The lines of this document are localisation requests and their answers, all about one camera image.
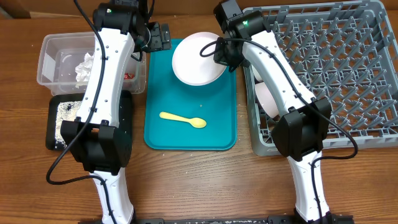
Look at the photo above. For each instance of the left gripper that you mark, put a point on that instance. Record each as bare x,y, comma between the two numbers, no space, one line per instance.
158,43

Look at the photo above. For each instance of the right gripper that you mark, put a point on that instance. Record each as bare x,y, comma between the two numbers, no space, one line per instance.
219,56

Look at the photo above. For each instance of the pale green bowl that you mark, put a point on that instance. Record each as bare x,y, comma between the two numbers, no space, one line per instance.
256,74

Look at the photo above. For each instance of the large white plate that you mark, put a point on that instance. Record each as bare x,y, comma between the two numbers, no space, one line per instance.
189,66

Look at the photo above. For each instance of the pink bowl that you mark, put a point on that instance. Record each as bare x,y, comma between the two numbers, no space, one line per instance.
266,100

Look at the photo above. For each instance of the red snack wrapper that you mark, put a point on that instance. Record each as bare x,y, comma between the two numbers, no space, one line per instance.
129,76

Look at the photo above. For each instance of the foil wrapper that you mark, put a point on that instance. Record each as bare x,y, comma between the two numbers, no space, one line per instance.
83,70

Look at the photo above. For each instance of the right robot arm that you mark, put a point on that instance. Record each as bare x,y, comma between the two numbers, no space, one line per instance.
303,124

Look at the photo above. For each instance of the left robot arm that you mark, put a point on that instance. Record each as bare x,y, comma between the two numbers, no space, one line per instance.
94,137

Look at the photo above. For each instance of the clear plastic waste bin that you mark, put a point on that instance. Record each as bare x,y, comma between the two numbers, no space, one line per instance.
59,53

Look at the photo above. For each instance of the grey dishwasher rack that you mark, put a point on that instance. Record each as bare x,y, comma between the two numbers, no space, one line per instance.
346,52

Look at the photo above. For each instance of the teal plastic serving tray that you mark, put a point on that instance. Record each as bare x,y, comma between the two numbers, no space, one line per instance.
215,103

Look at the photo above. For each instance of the yellow plastic spoon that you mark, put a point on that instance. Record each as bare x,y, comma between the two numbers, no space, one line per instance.
195,122

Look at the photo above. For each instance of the black plastic tray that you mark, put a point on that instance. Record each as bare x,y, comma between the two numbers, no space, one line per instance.
125,114

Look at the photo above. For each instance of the spilled white rice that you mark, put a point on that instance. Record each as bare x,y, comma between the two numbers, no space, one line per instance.
66,111

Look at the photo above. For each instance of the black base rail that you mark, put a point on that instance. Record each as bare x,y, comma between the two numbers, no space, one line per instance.
279,219

